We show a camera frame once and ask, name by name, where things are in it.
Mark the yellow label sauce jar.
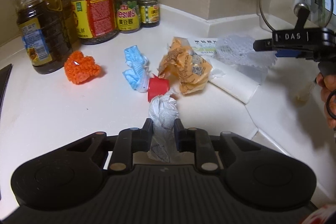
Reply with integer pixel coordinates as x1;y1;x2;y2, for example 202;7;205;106
138;0;160;28

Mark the black gas stove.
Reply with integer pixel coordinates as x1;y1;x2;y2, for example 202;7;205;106
0;64;13;113

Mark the green label sauce jar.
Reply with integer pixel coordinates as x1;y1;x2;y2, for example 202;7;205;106
114;0;141;34

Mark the white green medicine box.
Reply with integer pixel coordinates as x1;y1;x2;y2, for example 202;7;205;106
187;38;218;57

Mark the orange mesh scrubber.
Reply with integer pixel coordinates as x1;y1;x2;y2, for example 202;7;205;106
64;51;101;85

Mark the crumpled blue face mask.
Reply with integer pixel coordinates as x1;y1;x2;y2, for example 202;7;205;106
122;46;150;93

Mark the person's right hand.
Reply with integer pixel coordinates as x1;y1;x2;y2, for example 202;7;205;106
316;73;335;129

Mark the dark oil bottle blue label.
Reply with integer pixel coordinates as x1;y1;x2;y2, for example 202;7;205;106
14;0;72;75

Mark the clear plastic box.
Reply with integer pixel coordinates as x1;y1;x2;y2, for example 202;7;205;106
215;35;277;85

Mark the orange food wrapper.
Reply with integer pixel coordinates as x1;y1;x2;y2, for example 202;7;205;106
158;37;213;95

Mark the white paper ball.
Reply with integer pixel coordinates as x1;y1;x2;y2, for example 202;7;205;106
147;90;179;164

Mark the red plastic bottle cap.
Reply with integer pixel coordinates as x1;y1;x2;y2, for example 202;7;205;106
147;76;170;102

